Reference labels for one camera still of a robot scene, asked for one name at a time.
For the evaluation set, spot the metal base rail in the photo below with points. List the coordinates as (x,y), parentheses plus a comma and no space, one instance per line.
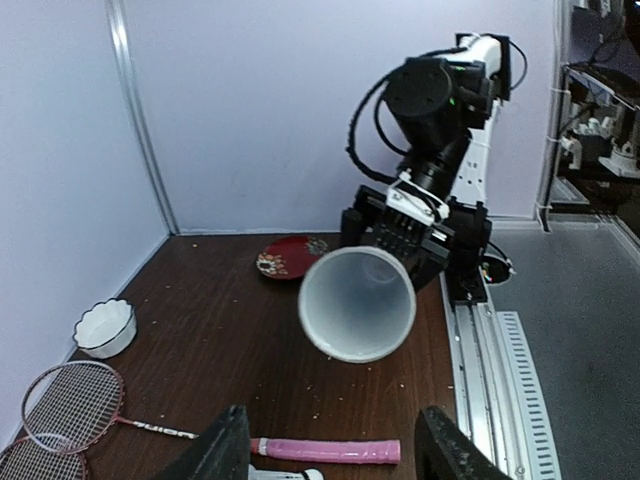
(499,402)

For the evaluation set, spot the white scalloped bowl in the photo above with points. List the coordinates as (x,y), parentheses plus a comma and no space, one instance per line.
(106,330)

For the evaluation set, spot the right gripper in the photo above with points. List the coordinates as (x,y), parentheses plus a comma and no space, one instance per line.
(426,233)

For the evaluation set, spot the pink badminton racket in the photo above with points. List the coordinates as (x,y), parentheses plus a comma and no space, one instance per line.
(69,407)
(26,460)

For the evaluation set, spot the red floral plate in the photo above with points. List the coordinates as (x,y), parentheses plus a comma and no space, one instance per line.
(290,257)

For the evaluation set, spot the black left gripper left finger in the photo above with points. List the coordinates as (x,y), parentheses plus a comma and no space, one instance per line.
(222,452)

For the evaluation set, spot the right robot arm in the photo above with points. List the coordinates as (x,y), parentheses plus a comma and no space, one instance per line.
(436,110)

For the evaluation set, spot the background equipment shelf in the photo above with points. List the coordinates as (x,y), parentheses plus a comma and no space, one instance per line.
(592,145)

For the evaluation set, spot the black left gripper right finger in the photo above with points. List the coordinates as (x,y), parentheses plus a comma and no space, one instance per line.
(442,451)

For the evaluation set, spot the white shuttlecock tube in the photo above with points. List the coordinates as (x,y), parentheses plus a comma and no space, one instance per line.
(357,304)

